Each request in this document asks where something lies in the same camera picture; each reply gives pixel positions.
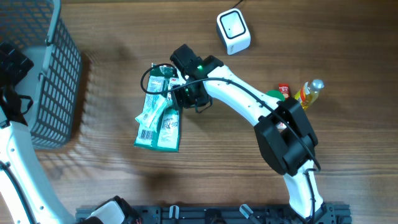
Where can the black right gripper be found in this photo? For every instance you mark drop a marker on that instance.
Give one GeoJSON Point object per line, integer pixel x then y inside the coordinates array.
{"type": "Point", "coordinates": [185, 104]}

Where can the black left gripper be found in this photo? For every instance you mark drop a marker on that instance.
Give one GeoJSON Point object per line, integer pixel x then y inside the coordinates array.
{"type": "Point", "coordinates": [7, 63]}

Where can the green white gloves packet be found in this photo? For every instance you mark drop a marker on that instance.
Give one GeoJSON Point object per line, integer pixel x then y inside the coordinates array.
{"type": "Point", "coordinates": [167, 137]}

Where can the green lid round jar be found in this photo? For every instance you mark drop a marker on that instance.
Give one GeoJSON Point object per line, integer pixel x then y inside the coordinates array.
{"type": "Point", "coordinates": [276, 94]}

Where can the red stick sachet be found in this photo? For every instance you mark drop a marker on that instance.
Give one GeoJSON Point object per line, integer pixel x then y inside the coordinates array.
{"type": "Point", "coordinates": [285, 90]}

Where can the yellow oil bottle silver cap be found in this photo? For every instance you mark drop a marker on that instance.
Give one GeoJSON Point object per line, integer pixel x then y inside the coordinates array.
{"type": "Point", "coordinates": [309, 93]}

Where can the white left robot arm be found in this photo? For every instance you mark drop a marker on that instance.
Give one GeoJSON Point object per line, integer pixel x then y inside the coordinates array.
{"type": "Point", "coordinates": [24, 186]}

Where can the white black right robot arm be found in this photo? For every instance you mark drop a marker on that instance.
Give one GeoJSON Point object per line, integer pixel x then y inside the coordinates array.
{"type": "Point", "coordinates": [284, 135]}

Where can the white barcode scanner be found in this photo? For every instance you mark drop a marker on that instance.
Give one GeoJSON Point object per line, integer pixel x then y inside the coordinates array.
{"type": "Point", "coordinates": [233, 31]}

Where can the grey plastic mesh basket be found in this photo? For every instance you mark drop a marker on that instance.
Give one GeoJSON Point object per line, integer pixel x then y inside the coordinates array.
{"type": "Point", "coordinates": [37, 30]}

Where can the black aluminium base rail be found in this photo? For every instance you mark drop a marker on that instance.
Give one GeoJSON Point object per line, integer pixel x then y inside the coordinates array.
{"type": "Point", "coordinates": [328, 214]}

